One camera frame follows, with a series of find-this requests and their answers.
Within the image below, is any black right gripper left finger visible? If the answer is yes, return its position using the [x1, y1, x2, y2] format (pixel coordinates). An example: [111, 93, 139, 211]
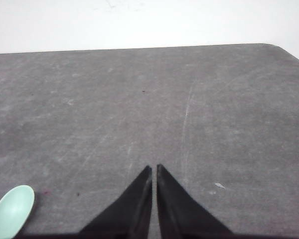
[79, 166, 152, 239]

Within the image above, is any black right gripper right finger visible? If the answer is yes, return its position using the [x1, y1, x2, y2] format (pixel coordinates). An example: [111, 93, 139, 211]
[156, 164, 234, 239]

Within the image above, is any mint green plastic spoon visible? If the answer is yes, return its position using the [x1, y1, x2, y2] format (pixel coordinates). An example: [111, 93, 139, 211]
[0, 185, 35, 239]

